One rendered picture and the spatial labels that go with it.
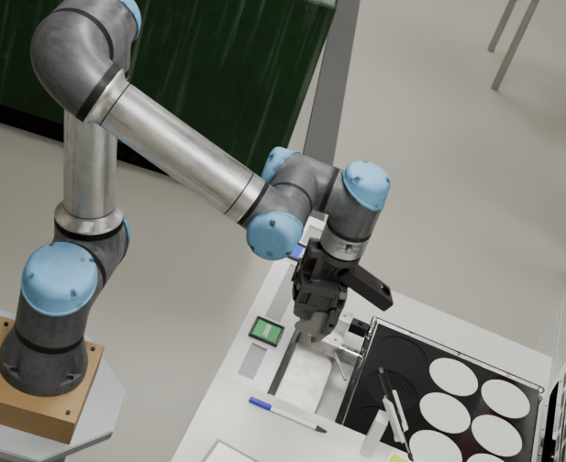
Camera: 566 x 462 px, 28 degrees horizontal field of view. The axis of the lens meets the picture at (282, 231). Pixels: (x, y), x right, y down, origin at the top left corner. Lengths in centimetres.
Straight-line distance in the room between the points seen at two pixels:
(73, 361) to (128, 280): 164
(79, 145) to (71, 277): 21
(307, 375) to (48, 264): 56
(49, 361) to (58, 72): 53
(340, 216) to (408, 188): 270
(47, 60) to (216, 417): 64
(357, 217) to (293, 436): 39
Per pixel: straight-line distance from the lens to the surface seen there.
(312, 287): 186
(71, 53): 165
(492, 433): 220
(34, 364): 195
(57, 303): 186
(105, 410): 206
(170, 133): 165
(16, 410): 197
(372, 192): 175
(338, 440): 195
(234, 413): 192
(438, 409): 219
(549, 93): 566
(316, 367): 219
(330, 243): 182
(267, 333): 208
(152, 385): 329
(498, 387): 231
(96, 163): 187
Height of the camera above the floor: 232
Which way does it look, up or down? 35 degrees down
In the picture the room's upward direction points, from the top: 20 degrees clockwise
